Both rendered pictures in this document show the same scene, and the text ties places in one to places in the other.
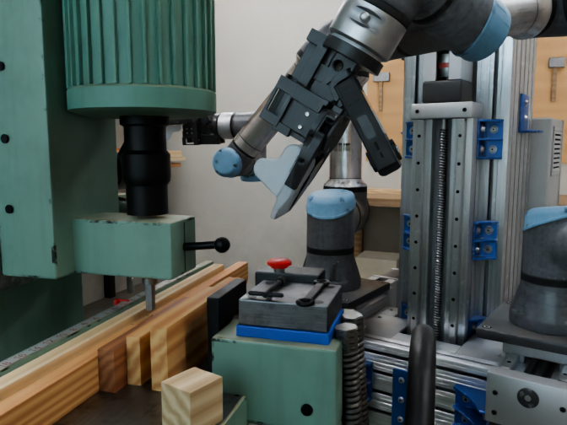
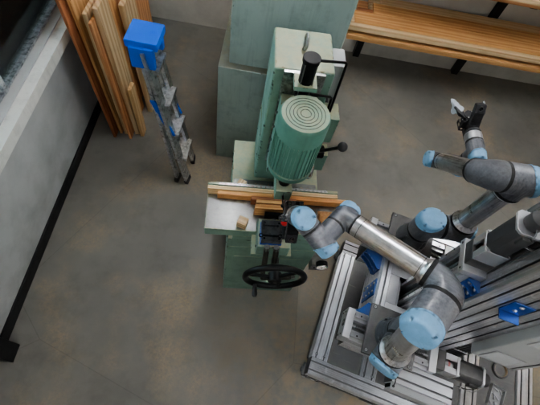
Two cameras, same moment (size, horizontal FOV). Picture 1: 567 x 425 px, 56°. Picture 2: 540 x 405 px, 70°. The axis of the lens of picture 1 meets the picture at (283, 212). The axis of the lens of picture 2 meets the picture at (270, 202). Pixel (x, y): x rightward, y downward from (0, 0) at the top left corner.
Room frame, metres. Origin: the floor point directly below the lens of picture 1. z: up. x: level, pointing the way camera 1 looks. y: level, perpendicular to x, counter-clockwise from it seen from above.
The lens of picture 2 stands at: (0.20, -0.60, 2.46)
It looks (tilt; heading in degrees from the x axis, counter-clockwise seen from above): 60 degrees down; 61
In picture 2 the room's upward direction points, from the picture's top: 16 degrees clockwise
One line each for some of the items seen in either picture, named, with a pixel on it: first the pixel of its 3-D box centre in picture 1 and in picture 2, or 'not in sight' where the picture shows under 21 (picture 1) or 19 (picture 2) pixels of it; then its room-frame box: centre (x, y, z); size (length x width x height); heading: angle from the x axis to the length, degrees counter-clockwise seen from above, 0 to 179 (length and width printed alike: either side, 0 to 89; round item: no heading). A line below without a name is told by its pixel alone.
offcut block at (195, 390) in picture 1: (192, 400); (242, 222); (0.47, 0.09, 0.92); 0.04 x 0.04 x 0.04; 54
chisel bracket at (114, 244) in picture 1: (136, 249); (283, 183); (0.67, 0.19, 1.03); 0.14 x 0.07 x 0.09; 74
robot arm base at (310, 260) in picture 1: (330, 265); (415, 234); (1.28, -0.11, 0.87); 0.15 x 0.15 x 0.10
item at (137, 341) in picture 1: (178, 329); (279, 205); (0.66, 0.13, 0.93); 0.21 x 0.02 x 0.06; 164
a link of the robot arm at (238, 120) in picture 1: (253, 126); (476, 152); (1.50, 0.08, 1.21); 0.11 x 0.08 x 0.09; 69
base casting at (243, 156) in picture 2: not in sight; (273, 193); (0.70, 0.29, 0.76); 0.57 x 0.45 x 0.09; 74
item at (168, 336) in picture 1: (202, 325); (279, 211); (0.64, 0.10, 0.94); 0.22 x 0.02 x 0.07; 164
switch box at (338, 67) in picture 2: not in sight; (332, 73); (0.89, 0.44, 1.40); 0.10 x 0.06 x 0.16; 74
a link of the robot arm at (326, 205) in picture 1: (331, 217); (428, 223); (1.29, -0.12, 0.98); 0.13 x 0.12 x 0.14; 159
